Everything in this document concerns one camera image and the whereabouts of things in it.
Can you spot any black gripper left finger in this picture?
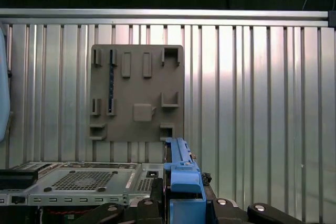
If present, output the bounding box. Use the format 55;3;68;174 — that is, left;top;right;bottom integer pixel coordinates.
78;178;165;224

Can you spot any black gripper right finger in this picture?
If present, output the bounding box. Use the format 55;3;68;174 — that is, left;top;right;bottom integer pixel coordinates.
201;173;302;224

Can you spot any hard disk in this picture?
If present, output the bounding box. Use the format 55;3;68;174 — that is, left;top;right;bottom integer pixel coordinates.
162;136;219;224

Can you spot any grey power supply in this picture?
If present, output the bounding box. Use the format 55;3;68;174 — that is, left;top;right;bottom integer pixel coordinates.
28;167;162;193

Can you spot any black PC case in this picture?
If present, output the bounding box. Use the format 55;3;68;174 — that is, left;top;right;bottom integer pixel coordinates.
0;161;169;224

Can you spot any grey parts rack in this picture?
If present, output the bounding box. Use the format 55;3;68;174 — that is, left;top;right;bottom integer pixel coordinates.
88;45;184;143

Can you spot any blue RAM stick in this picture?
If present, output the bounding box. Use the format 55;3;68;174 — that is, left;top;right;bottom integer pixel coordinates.
108;49;118;112

